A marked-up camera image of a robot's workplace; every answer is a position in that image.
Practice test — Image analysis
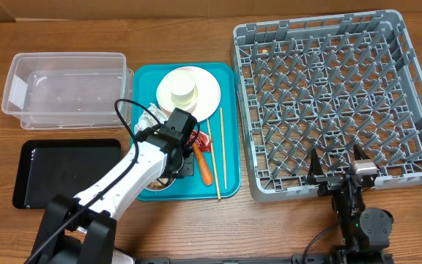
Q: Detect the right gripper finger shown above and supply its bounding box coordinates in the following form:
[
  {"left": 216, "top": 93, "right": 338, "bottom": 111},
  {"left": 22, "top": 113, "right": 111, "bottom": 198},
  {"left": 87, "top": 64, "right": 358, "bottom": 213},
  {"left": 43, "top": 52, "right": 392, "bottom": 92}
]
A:
[
  {"left": 353, "top": 144, "right": 369, "bottom": 161},
  {"left": 308, "top": 148, "right": 323, "bottom": 177}
]

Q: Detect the red snack wrapper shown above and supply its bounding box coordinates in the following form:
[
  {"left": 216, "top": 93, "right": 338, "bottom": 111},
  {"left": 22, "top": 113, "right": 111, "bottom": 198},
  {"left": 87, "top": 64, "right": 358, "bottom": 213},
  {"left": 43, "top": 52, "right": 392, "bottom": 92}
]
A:
[{"left": 190, "top": 130, "right": 212, "bottom": 153}]

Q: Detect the white tissue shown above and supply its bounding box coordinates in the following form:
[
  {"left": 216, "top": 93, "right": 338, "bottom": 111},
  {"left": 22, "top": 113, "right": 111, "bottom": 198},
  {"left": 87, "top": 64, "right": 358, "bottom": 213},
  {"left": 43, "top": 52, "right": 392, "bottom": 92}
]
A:
[{"left": 134, "top": 103, "right": 169, "bottom": 133}]

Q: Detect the white paper cup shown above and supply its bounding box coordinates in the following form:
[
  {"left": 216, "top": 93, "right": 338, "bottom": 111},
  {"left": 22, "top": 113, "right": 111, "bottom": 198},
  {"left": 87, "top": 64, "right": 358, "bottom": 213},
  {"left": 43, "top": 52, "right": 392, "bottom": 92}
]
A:
[{"left": 168, "top": 70, "right": 196, "bottom": 106}]

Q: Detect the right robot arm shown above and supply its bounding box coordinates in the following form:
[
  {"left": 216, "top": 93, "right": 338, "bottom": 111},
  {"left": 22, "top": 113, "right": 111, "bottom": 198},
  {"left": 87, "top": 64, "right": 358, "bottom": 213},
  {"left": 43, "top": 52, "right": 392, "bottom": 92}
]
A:
[{"left": 300, "top": 144, "right": 394, "bottom": 264}]

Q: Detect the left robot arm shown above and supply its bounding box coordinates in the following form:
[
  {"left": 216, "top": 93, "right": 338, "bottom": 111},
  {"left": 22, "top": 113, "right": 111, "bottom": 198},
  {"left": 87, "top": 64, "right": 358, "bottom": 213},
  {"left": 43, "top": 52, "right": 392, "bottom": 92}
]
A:
[{"left": 27, "top": 125, "right": 191, "bottom": 263}]

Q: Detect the orange carrot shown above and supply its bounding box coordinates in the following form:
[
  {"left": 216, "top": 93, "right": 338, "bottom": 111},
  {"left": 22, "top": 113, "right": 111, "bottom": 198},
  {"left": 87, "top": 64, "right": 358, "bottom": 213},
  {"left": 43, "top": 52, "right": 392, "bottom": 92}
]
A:
[{"left": 192, "top": 143, "right": 213, "bottom": 186}]

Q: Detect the food scraps and rice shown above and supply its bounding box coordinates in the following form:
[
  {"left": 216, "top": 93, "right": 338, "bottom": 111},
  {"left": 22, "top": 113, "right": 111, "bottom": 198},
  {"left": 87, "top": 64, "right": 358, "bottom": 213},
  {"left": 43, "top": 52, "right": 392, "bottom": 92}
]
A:
[{"left": 147, "top": 178, "right": 171, "bottom": 191}]

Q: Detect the left wooden chopstick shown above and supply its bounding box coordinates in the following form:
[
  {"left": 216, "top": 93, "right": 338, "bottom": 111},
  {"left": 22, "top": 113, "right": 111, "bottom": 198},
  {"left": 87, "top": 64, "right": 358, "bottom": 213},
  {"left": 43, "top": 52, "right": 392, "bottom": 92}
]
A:
[{"left": 206, "top": 118, "right": 221, "bottom": 201}]

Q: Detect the white upturned bowl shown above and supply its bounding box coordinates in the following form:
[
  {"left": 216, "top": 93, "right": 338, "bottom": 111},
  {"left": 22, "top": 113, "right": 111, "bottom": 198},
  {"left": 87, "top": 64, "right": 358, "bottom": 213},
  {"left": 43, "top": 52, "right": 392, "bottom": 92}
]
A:
[{"left": 156, "top": 70, "right": 198, "bottom": 115}]

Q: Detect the large pink plate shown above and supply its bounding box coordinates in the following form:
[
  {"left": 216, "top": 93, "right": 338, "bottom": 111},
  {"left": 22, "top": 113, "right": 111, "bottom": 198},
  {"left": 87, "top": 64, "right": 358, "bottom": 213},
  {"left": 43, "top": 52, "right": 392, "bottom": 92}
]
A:
[{"left": 172, "top": 66, "right": 221, "bottom": 122}]

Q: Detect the grey dish rack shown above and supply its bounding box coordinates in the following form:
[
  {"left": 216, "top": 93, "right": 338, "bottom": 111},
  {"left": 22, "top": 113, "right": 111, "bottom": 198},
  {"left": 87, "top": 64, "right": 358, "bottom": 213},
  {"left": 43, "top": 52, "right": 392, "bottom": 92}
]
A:
[{"left": 232, "top": 10, "right": 422, "bottom": 202}]

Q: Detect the teal plastic tray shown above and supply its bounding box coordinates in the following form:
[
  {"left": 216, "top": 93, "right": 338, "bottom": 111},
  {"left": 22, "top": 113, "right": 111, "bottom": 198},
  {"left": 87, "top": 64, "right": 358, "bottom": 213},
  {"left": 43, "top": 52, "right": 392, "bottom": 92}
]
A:
[{"left": 133, "top": 62, "right": 241, "bottom": 202}]

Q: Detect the black plastic tray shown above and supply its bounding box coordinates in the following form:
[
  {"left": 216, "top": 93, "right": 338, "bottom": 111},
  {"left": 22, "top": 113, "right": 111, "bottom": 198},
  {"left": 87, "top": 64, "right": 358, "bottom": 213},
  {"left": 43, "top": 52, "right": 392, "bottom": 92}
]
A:
[{"left": 12, "top": 139, "right": 122, "bottom": 209}]

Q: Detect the clear plastic bin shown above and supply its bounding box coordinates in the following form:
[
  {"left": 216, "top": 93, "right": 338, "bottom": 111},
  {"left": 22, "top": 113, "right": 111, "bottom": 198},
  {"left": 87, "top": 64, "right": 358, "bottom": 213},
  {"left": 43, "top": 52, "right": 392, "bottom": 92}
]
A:
[{"left": 1, "top": 52, "right": 134, "bottom": 130}]

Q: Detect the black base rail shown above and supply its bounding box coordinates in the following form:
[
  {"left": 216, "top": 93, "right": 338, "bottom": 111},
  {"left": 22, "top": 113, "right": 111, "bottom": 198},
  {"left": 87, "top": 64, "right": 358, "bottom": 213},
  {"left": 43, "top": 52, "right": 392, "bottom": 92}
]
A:
[{"left": 135, "top": 254, "right": 394, "bottom": 264}]

